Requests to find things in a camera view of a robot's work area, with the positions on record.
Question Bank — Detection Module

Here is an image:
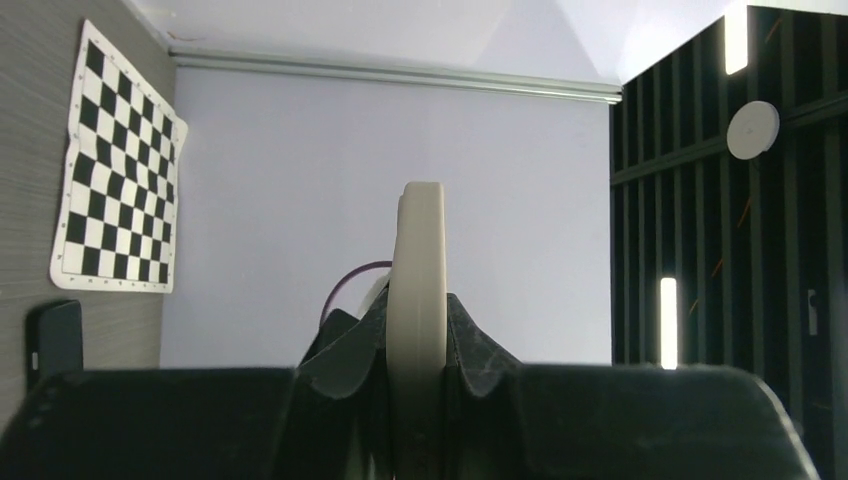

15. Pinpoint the white round ceiling device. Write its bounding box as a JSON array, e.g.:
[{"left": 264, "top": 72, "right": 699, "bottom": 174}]
[{"left": 726, "top": 100, "right": 780, "bottom": 161}]

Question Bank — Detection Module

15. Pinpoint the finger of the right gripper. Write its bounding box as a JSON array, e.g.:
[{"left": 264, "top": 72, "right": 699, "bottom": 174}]
[{"left": 301, "top": 309, "right": 360, "bottom": 365}]

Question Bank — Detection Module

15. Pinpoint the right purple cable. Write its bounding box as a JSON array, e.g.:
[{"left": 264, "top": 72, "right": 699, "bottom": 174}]
[{"left": 319, "top": 260, "right": 393, "bottom": 327}]

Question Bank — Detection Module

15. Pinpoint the beige phone case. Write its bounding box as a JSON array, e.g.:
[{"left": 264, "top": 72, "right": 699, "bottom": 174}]
[{"left": 385, "top": 182, "right": 447, "bottom": 479}]

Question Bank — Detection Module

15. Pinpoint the phone in black case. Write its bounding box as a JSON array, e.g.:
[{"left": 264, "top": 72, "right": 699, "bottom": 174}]
[{"left": 25, "top": 299, "right": 84, "bottom": 391}]

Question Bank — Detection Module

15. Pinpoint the checkerboard calibration mat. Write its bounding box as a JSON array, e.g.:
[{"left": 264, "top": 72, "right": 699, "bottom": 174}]
[{"left": 49, "top": 21, "right": 188, "bottom": 294}]

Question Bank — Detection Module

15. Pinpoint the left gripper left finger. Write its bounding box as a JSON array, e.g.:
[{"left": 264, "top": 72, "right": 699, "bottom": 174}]
[{"left": 1, "top": 305, "right": 390, "bottom": 479}]

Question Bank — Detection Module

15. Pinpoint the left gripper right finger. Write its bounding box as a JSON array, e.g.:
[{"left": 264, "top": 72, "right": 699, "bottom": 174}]
[{"left": 445, "top": 295, "right": 818, "bottom": 479}]

